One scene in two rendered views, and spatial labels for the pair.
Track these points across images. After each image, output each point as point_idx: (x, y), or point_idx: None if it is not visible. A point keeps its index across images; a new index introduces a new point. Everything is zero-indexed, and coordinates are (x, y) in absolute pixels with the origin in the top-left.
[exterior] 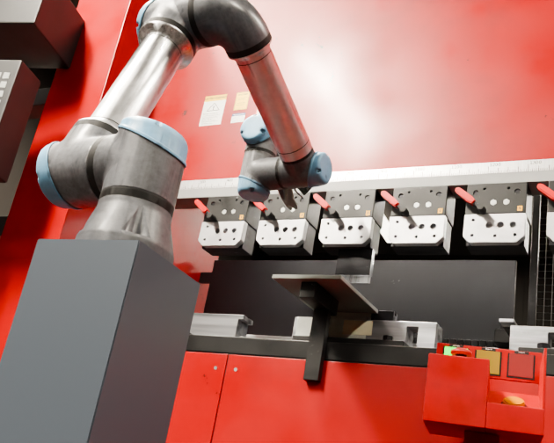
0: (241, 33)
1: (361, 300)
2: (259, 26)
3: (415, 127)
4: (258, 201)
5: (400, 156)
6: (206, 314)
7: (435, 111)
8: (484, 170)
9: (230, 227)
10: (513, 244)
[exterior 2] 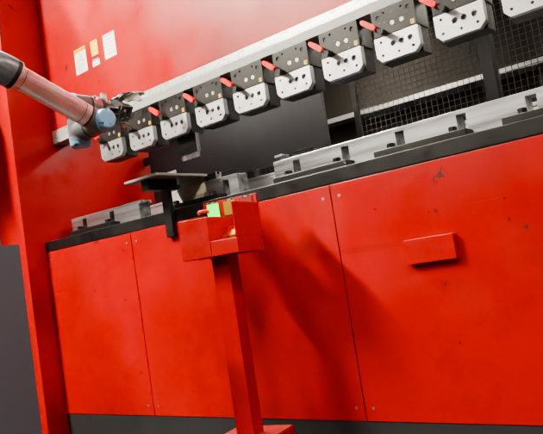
0: (0, 76)
1: (186, 176)
2: (9, 66)
3: (192, 37)
4: (87, 147)
5: (190, 62)
6: (121, 205)
7: (200, 20)
8: (236, 58)
9: (115, 144)
10: (264, 106)
